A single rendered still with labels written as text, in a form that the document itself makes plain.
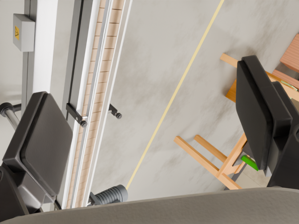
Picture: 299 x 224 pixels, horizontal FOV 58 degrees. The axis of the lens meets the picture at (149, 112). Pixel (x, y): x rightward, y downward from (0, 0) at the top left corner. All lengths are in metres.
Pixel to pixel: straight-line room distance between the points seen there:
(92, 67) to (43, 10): 0.38
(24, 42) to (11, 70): 0.69
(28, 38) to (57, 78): 0.85
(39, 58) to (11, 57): 0.61
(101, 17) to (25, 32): 0.43
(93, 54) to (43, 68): 0.45
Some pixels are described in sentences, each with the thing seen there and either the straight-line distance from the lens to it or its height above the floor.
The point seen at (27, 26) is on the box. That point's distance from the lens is 1.14.
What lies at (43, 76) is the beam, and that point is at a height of 0.55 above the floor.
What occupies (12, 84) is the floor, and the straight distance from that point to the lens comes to 1.88.
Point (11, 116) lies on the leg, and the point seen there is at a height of 0.22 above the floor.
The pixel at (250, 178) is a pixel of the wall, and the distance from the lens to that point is 7.26.
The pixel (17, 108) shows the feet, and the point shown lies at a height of 0.13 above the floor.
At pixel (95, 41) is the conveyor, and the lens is 0.80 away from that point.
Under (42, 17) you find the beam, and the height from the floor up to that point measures 0.55.
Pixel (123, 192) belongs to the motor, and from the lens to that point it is 1.50.
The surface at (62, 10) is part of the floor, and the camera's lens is 1.81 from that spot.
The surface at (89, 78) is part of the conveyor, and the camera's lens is 0.85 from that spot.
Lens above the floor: 1.55
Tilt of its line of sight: 33 degrees down
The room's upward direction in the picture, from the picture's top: 130 degrees clockwise
